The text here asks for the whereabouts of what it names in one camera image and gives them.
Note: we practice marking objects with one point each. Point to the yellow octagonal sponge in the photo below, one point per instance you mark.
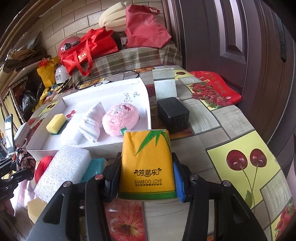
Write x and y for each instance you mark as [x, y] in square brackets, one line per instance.
[35, 207]

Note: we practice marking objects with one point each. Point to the black charger box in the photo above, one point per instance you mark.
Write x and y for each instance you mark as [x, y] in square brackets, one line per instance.
[173, 114]

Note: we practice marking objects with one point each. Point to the matte red fabric bag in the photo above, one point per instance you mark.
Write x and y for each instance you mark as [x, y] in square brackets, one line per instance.
[143, 28]

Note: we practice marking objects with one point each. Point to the yellow green sponge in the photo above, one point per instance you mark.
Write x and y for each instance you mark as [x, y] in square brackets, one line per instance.
[56, 123]

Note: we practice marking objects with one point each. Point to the red plush toy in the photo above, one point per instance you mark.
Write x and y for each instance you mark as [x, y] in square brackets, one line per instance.
[42, 166]

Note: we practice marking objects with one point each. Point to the white round-logo device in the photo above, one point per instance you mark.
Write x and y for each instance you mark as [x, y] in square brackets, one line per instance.
[103, 82]

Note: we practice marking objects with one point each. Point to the dark brown door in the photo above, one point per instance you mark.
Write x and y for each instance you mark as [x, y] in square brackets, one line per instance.
[249, 46]

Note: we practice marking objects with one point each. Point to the grey metal phone stand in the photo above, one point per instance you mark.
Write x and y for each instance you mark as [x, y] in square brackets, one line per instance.
[164, 83]

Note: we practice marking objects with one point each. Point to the glossy red tote bag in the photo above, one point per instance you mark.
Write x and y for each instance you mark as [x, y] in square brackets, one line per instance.
[94, 44]

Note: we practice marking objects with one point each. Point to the teal tissue pack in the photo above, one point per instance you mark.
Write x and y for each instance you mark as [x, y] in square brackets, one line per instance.
[95, 167]

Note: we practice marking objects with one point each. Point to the white shallow cardboard box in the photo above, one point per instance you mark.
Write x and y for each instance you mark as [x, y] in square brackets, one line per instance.
[84, 111]

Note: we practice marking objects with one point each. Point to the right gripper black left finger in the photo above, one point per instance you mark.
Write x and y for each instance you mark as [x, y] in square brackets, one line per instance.
[100, 189]

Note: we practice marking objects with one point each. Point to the white foam block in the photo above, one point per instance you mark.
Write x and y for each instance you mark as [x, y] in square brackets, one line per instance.
[69, 164]

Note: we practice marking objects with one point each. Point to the yellow plastic bag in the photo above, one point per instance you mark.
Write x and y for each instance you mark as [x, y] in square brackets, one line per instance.
[46, 70]

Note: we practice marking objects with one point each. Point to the red bag on floor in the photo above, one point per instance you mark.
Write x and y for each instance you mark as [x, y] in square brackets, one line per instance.
[213, 90]

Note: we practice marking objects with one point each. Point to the cream foam roll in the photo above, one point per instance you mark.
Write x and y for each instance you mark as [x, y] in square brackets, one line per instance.
[114, 18]

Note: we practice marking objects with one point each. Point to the red helmet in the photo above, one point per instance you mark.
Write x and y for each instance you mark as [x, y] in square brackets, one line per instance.
[67, 44]

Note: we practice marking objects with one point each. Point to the white helmet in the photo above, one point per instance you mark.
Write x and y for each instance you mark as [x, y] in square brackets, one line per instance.
[61, 75]

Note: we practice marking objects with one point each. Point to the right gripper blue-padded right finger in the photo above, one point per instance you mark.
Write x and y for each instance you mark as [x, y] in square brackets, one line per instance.
[192, 189]

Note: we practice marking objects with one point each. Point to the plaid covered bench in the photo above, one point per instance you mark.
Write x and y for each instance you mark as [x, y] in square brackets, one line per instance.
[129, 60]

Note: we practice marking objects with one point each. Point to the dark patterned scrunchie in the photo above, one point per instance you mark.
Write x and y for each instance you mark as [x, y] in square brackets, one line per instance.
[24, 160]

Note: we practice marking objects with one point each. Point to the pink plush toy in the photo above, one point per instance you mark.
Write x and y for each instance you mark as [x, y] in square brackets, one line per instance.
[120, 116]

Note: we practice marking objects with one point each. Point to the white folded cloth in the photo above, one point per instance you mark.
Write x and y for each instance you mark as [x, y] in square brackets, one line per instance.
[87, 125]

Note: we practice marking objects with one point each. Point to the fruit pattern tablecloth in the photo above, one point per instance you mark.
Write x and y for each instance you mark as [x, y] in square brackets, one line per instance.
[219, 144]

